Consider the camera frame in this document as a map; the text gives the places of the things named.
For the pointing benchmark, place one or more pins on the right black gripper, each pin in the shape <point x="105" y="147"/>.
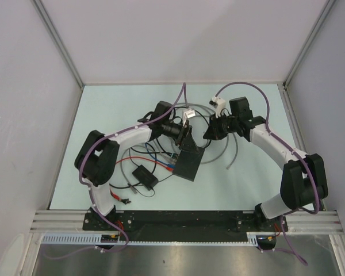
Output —
<point x="215" y="133"/>

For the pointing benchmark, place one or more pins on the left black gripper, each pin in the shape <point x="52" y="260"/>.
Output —
<point x="184" y="140"/>

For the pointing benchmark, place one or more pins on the black network switch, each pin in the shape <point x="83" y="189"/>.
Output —
<point x="188" y="163"/>

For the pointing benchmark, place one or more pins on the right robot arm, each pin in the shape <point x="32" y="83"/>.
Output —
<point x="303" y="179"/>

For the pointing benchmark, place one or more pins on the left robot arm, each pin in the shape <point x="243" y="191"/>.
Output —
<point x="97" y="158"/>

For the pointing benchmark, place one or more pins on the black power adapter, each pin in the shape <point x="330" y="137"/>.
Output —
<point x="145" y="177"/>

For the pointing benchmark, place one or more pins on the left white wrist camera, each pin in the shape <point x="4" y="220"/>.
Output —
<point x="187" y="114"/>

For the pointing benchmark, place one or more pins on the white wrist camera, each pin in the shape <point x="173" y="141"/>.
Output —
<point x="219" y="105"/>
<point x="187" y="114"/>

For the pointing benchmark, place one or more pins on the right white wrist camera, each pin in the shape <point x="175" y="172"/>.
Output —
<point x="219" y="105"/>

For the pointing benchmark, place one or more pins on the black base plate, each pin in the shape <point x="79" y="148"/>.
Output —
<point x="192" y="226"/>

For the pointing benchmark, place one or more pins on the grey slotted cable duct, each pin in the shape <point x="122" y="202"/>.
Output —
<point x="106" y="240"/>

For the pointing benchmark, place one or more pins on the aluminium front rail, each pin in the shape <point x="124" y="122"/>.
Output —
<point x="323" y="223"/>

